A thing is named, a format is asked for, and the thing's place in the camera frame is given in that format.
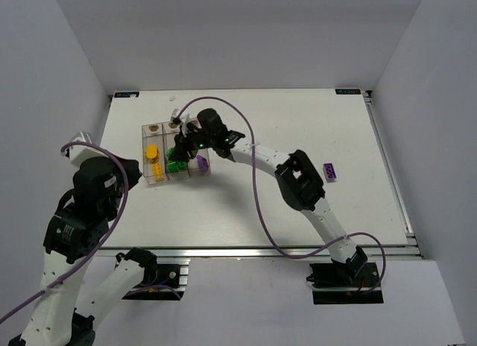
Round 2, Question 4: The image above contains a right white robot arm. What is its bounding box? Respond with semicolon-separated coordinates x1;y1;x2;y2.
169;108;367;283

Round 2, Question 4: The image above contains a yellow round-top lego brick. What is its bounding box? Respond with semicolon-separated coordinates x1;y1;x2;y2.
145;144;160;164

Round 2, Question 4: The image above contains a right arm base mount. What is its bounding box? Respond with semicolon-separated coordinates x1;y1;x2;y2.
306;262;384;305

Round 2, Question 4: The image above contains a blue corner label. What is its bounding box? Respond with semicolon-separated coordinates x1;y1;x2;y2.
335;88;361;95
113;91;139;98

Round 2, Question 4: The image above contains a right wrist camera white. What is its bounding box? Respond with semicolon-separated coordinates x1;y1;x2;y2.
168;109;191;135

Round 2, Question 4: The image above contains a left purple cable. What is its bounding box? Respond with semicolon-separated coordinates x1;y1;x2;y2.
0;142;183;324

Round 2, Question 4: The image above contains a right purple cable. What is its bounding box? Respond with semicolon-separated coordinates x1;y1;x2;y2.
177;95;387;295

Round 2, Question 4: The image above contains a purple small lego brick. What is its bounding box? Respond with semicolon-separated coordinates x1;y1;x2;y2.
195;154;209;174

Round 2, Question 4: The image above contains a purple cable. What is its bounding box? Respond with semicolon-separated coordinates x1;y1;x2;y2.
0;142;183;324
177;95;387;295

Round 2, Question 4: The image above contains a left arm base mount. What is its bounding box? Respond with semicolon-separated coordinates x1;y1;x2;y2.
115;248;184;301

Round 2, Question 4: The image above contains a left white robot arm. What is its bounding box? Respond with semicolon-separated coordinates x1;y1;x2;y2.
9;157;156;345

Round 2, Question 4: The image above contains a right blue corner label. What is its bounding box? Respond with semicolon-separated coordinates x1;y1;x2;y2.
335;88;361;95

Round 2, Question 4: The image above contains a purple long lego brick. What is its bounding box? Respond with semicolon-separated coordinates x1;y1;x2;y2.
323;163;337;183

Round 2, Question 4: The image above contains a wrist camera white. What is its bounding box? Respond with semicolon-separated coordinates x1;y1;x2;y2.
62;131;102;168
168;109;191;135

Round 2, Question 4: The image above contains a middle clear plastic container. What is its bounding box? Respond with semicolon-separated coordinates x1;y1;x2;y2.
162;122;189;181

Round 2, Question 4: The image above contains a green lego brick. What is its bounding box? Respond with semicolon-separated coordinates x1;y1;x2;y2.
166;148;175;163
166;161;188;174

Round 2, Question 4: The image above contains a right clear plastic container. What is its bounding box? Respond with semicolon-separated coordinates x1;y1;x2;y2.
186;118;210;177

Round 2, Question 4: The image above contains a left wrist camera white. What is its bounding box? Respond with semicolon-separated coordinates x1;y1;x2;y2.
62;131;102;168

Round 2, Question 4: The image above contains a left blue corner label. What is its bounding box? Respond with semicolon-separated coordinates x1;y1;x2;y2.
113;91;139;98

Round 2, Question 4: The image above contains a left clear plastic container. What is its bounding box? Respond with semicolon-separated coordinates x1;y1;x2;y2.
142;123;168;185

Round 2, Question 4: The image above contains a clear plastic container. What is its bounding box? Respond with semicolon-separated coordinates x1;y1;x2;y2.
162;122;189;181
142;123;168;185
186;118;210;177

